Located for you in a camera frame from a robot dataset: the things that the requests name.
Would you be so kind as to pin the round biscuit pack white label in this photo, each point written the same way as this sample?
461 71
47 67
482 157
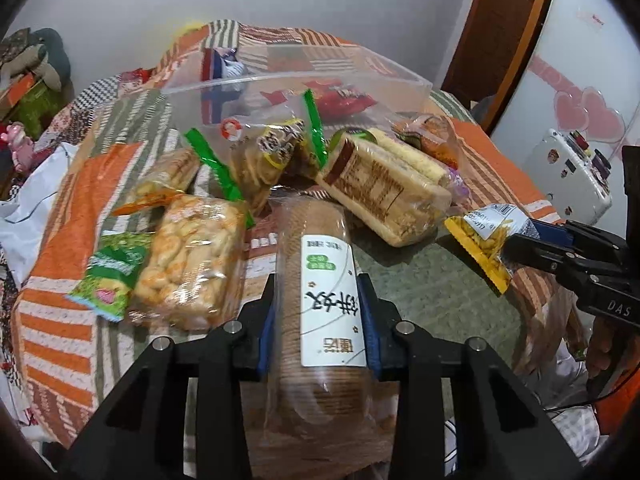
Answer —
325 285

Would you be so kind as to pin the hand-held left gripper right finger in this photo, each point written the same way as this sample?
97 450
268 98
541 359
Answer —
372 332

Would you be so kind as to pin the white cloth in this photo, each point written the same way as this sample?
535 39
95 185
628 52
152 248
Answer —
35 210

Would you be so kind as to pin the brown label cracker pack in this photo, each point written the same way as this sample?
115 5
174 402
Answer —
370 185

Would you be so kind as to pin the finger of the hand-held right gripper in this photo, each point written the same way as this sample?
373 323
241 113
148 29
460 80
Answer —
570 232
540 255

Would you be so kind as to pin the clear plastic bin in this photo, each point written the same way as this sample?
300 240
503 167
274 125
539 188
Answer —
250 78

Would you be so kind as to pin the patterned fabric bundle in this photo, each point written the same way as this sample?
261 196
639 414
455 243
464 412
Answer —
17 50

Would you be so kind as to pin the green-edged bag of crisps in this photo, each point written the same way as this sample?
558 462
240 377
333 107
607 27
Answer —
250 165

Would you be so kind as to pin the red snack packet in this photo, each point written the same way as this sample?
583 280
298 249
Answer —
340 100

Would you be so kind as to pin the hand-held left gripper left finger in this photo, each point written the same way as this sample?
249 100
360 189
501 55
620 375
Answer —
265 340

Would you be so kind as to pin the brown wooden door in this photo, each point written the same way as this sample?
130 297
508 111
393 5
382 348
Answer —
495 35

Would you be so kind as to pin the orange-edged cookie packet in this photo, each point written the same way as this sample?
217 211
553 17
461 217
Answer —
165 170

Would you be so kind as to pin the green snack packet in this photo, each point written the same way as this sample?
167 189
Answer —
107 275

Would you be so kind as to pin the white box with stickers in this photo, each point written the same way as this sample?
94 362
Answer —
555 180

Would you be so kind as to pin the person's right hand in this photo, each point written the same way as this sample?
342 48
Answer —
602 350

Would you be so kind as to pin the yellow snack packet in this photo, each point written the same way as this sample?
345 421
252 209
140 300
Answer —
480 245

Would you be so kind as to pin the grey cushion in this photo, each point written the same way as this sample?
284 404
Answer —
55 45

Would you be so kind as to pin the green round air freshener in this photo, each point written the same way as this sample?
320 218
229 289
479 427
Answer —
345 136

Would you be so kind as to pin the orange box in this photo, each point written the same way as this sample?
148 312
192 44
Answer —
20 87

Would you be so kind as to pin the clear bag of orange snacks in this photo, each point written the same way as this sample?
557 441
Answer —
430 135

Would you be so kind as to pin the blue snack packet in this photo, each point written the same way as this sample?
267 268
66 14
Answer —
215 67

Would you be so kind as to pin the white heart-sticker cabinet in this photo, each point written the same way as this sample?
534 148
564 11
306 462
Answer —
575 60

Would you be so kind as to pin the clear bag of twisted pastries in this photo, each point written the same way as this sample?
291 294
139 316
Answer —
190 255

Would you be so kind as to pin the striped patchwork blanket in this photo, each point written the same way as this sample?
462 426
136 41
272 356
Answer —
65 360

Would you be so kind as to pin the pink toy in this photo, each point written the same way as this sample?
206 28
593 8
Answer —
17 140

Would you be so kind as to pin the yellow corn roll pack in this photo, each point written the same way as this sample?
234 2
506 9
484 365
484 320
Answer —
410 155

